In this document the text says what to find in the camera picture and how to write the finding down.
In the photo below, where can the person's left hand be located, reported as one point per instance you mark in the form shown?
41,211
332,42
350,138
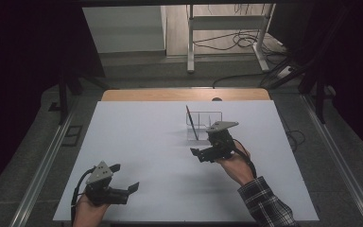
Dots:
89,209

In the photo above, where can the black metal stand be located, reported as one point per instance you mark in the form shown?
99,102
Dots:
63,94
319,94

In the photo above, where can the white metal desk frame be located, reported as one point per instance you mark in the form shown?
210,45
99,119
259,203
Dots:
227,23

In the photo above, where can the white cabinet panel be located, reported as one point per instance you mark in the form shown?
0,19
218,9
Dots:
126,30

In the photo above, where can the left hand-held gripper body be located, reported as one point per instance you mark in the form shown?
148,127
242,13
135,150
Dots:
102,186

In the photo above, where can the black floor socket plate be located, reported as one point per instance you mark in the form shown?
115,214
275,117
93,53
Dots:
72,135

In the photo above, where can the person's right hand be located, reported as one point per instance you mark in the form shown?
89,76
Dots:
238,168

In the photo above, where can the dark curtain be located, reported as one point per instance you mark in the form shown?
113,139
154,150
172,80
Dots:
353,63
22,63

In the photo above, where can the white power strip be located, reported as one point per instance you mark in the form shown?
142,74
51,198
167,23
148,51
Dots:
284,72

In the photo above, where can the white table cover sheet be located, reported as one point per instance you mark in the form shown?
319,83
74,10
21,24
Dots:
157,176

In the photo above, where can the aluminium floor rail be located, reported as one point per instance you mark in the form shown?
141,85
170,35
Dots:
340,157
41,176

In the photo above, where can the clear acrylic pen holder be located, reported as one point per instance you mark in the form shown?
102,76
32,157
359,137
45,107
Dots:
203,124

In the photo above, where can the black pen with gold tip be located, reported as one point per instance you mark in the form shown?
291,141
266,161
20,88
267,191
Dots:
192,123

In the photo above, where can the wooden table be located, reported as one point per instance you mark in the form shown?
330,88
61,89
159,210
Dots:
186,94

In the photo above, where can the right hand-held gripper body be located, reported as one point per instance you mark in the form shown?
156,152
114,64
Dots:
220,142

